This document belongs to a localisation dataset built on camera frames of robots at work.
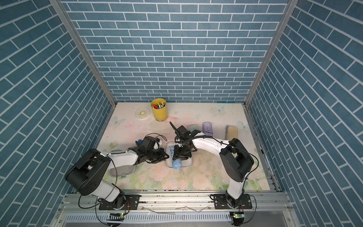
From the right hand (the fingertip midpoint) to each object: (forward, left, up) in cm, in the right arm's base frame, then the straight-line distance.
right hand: (175, 159), depth 83 cm
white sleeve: (+3, +5, -4) cm, 7 cm away
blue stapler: (+12, +26, -3) cm, 29 cm away
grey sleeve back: (+28, -10, -4) cm, 30 cm away
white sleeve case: (+24, -37, -3) cm, 44 cm away
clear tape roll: (+40, +33, -5) cm, 52 cm away
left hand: (+2, +2, -4) cm, 5 cm away
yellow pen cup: (+35, +16, +7) cm, 39 cm away
